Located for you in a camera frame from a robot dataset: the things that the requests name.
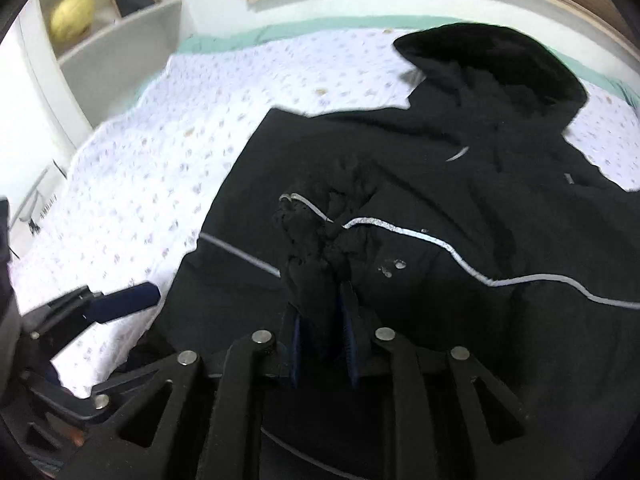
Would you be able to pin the white floral bed sheet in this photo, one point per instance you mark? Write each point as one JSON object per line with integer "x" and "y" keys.
{"x": 165, "y": 150}

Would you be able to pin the white shelf unit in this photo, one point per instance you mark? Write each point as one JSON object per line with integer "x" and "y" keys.
{"x": 130, "y": 45}

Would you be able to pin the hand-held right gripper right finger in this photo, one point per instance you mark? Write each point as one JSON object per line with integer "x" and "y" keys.
{"x": 351, "y": 345}

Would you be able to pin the yellow round ball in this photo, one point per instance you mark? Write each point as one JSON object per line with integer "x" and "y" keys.
{"x": 72, "y": 16}

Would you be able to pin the grey white desk stand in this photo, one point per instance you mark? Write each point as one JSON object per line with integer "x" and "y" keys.
{"x": 37, "y": 200}

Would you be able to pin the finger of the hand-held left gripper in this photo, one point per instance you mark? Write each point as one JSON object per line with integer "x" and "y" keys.
{"x": 75, "y": 396}
{"x": 122, "y": 302}

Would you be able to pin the green mattress cover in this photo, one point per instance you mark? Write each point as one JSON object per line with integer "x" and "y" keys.
{"x": 235, "y": 37}

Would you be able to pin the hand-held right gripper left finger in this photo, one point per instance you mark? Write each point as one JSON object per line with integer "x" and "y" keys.
{"x": 293, "y": 345}

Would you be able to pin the black hooded jacket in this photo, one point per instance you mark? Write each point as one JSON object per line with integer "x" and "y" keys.
{"x": 450, "y": 185}

